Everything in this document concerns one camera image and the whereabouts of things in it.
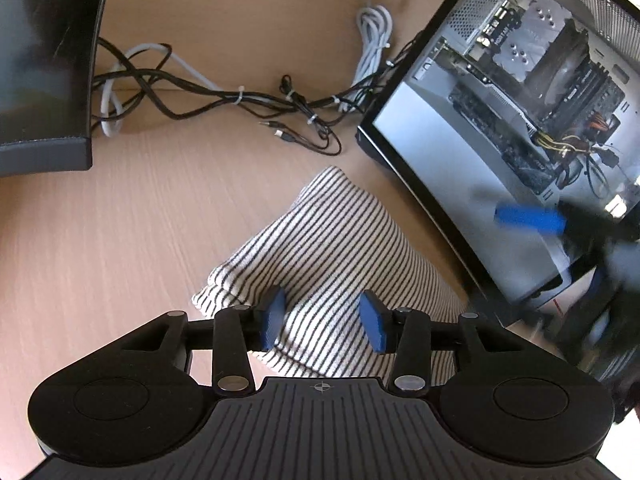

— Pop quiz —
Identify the white computer case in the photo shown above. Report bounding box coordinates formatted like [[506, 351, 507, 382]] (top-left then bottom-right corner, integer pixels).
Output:
[[356, 0, 640, 327]]

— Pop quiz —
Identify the white cable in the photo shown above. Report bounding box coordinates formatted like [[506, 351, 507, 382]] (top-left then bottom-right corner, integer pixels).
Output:
[[349, 0, 402, 113]]

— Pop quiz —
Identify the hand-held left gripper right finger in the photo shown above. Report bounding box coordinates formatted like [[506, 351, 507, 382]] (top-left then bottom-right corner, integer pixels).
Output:
[[359, 289, 521, 396]]

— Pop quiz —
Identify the beige striped garment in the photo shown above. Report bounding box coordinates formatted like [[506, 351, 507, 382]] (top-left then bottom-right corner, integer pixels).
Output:
[[191, 166, 472, 387]]

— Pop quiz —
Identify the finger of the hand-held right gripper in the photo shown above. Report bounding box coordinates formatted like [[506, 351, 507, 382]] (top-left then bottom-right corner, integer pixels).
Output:
[[493, 203, 569, 236]]

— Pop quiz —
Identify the black cable bundle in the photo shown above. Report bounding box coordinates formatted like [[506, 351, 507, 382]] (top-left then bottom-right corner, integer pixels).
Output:
[[91, 35, 427, 159]]

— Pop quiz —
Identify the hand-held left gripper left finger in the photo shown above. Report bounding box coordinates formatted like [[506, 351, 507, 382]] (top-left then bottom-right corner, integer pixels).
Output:
[[115, 285, 288, 396]]

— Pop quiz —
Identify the black curved monitor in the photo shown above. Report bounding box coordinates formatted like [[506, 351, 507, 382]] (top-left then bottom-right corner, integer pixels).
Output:
[[0, 0, 119, 179]]

